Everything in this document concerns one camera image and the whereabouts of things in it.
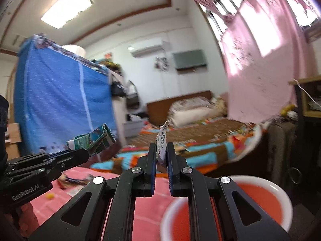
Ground brown wooden headboard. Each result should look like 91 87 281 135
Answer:
146 90 212 125

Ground cream pillow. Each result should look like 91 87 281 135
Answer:
173 107 227 127

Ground black handbag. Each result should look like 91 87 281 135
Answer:
112 80 127 98

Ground dark clothes on nightstand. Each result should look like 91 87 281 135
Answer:
127 113 146 122

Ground colourful wrapper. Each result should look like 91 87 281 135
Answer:
56 175 87 189

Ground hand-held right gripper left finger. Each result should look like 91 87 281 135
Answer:
29 143 157 241

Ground rectangular ceiling light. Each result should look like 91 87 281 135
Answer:
41 0 95 29

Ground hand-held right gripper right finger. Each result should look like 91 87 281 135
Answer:
167 143 293 241

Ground wall photos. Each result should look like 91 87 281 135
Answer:
155 57 169 71

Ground grey nightstand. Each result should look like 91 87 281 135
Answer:
123 119 145 138

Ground orange bin with white rim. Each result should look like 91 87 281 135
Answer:
160 175 294 241

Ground pink curtain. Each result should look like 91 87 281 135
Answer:
187 0 321 124

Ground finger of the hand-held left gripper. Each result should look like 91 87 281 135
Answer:
6 154 90 184
8 149 89 170

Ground wooden desk with shelf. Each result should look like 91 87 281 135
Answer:
288 75 321 121

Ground hanging black bags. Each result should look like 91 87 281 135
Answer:
126 80 140 109

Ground colourful patchwork blanket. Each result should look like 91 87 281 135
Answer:
90 117 264 176

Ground wall-mounted television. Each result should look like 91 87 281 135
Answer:
173 49 208 71

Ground dark hanging cloth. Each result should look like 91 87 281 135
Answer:
265 119 303 190

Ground floral folded quilt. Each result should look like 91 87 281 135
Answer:
169 98 213 113

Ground blue dotted fabric wardrobe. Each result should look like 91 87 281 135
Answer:
14 34 121 156

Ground white air conditioner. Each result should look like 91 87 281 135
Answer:
128 38 170 58

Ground white tall cabinet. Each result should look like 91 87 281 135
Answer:
110 68 129 145

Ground white paper scrap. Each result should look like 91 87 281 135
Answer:
155 120 172 162

